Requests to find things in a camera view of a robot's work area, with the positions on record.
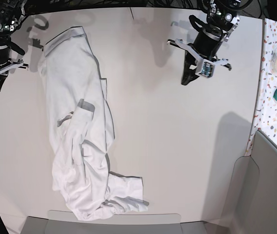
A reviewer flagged white t-shirt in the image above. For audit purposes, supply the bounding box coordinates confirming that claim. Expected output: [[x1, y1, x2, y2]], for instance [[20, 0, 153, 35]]
[[38, 27, 148, 221]]

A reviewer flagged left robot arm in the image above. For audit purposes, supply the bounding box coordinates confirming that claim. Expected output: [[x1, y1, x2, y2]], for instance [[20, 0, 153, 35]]
[[0, 0, 251, 91]]

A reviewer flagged grey panel at right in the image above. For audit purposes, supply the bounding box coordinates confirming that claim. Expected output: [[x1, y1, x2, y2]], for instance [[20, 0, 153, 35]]
[[223, 131, 277, 234]]

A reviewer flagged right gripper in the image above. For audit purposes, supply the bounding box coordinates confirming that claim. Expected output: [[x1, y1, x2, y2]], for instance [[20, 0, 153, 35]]
[[0, 34, 29, 76]]

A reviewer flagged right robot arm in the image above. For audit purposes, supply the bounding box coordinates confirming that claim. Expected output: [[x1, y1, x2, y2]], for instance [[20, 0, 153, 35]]
[[0, 0, 195, 91]]

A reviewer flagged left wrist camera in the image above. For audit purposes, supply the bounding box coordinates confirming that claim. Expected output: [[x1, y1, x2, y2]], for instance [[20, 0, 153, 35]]
[[195, 59, 215, 78]]

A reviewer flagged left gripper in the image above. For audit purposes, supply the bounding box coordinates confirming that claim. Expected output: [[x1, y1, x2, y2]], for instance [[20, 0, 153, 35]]
[[167, 28, 232, 71]]

